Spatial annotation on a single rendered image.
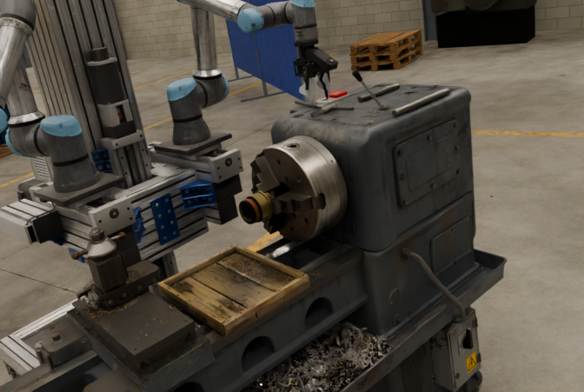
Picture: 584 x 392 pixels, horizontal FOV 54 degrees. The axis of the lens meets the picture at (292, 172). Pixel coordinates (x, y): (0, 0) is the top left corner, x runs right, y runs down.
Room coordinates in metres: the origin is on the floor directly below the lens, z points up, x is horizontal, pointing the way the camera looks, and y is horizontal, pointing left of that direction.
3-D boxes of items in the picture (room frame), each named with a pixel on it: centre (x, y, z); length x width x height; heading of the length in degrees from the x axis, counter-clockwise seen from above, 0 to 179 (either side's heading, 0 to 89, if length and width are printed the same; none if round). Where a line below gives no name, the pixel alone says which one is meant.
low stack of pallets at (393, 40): (9.76, -1.92, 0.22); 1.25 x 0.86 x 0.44; 146
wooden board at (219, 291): (1.50, 0.23, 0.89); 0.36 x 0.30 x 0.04; 38
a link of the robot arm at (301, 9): (1.96, -0.12, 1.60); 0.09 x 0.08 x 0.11; 49
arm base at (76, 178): (1.86, 0.72, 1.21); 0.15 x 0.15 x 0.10
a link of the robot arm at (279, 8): (2.01, -0.04, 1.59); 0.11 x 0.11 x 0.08; 49
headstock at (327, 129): (1.95, -0.30, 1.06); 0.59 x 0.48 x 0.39; 128
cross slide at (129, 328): (1.32, 0.49, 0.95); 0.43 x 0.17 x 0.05; 38
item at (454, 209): (1.95, -0.30, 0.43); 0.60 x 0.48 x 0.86; 128
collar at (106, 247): (1.37, 0.52, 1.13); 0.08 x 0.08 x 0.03
